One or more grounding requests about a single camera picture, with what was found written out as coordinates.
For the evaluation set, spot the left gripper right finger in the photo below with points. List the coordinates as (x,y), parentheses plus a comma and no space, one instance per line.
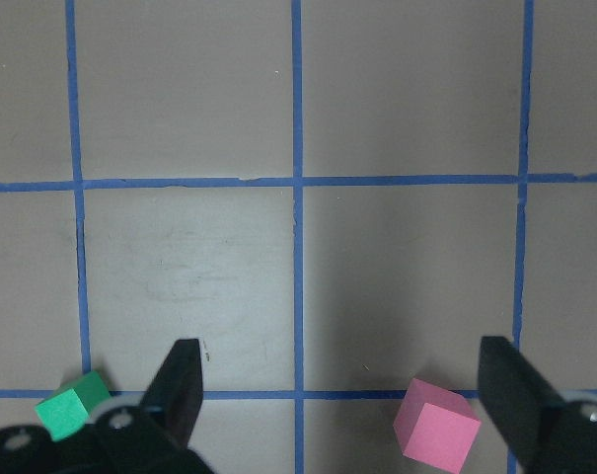
(519,401)

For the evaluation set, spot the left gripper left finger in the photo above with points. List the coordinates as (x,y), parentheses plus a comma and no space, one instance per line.
(174,397)

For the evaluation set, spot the pink cube front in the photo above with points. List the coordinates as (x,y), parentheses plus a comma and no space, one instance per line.
(436,426)

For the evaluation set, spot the green cube centre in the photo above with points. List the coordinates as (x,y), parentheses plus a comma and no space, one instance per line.
(66,410)

